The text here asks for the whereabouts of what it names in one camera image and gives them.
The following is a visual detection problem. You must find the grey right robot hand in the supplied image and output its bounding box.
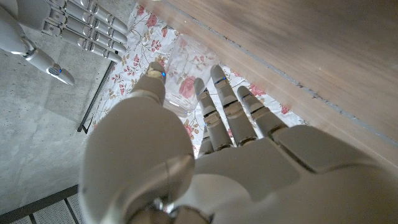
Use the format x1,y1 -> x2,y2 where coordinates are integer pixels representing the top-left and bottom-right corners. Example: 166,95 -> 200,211
0,0 -> 129,86

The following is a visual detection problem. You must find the floral backdrop cloth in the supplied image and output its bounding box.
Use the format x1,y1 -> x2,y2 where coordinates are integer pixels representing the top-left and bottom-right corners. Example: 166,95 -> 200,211
90,2 -> 308,156

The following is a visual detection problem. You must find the clear white-capped medicine bottle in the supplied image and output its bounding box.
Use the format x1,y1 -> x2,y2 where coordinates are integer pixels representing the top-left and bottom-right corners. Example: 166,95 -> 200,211
163,33 -> 218,118

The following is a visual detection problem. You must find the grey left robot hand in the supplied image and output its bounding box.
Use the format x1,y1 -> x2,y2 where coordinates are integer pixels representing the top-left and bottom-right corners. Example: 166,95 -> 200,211
77,61 -> 398,224

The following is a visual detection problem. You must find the black backdrop stand pole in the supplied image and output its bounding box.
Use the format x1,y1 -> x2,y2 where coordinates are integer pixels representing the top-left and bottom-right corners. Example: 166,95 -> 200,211
76,60 -> 118,134

